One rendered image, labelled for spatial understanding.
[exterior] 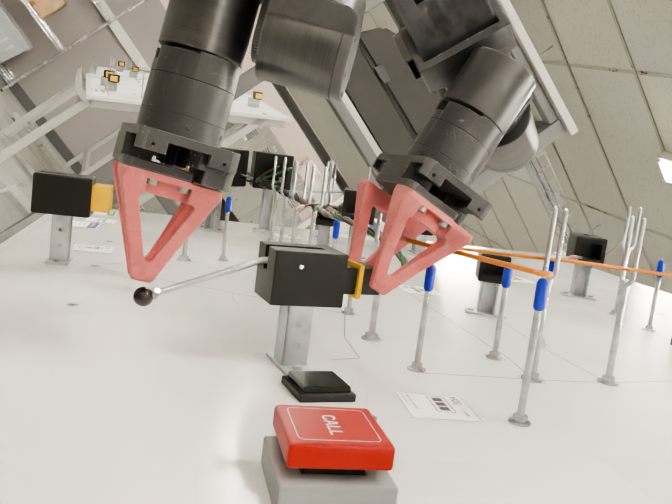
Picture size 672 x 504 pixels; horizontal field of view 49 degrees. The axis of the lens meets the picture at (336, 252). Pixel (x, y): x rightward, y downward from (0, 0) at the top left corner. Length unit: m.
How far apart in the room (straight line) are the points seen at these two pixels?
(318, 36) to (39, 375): 0.28
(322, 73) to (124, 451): 0.25
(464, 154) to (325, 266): 0.14
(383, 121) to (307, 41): 1.17
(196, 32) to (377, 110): 1.17
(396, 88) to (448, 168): 1.09
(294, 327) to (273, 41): 0.20
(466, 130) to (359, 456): 0.30
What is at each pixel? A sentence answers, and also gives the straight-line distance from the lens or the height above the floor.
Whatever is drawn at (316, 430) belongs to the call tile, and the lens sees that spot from 0.35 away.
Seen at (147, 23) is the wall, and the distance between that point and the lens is 8.11.
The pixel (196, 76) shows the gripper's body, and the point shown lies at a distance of 0.48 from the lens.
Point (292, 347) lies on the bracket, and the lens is 0.55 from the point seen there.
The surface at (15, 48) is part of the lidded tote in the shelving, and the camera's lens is 7.61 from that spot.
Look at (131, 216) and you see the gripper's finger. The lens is 0.49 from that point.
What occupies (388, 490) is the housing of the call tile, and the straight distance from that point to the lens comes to 0.35.
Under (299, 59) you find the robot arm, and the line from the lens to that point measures 0.48.
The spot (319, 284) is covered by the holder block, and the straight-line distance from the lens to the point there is 0.53.
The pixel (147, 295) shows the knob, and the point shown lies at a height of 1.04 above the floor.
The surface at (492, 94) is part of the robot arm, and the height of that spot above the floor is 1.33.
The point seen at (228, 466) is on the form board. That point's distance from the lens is 0.39.
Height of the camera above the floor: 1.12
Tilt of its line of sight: 5 degrees up
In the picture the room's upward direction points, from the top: 55 degrees clockwise
